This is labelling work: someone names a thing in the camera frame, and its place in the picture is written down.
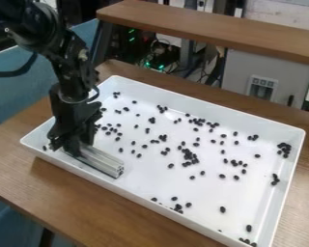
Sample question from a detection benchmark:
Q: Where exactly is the pile of black bits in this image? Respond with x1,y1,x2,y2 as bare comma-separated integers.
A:
41,91,295,247

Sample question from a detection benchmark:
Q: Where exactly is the wooden shelf board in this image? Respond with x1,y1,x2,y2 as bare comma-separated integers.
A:
95,0,309,68

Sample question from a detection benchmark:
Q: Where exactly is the white tray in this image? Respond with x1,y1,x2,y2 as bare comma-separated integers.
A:
18,74,308,247

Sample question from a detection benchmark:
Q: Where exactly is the grey equipment box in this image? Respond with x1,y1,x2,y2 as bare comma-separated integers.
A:
220,47,309,110

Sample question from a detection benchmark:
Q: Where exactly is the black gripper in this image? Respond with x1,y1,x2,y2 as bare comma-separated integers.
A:
45,82,104,158

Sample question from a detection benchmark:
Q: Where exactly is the silver aluminium bar tool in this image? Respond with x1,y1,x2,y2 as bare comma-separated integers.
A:
65,144,126,179

